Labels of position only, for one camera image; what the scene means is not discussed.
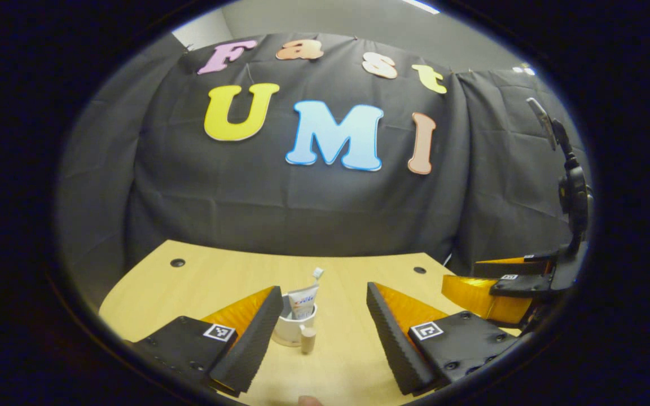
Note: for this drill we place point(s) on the white cup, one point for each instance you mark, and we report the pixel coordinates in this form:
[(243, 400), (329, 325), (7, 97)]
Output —
[(288, 332)]

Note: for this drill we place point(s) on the black backdrop cloth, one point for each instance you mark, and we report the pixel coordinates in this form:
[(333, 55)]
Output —
[(302, 214)]

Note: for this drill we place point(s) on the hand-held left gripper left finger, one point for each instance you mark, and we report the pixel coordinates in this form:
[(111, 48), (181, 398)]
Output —
[(254, 344)]

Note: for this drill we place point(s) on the white toothpaste tube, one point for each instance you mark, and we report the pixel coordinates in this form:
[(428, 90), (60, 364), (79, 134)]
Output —
[(303, 301)]

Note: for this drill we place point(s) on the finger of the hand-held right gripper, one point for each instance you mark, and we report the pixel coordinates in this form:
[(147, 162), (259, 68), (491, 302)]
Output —
[(517, 268), (471, 296)]

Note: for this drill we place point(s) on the wooden desktop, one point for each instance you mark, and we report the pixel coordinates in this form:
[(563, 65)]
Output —
[(347, 361)]

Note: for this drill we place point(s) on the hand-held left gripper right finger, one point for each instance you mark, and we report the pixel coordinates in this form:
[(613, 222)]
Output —
[(392, 344)]

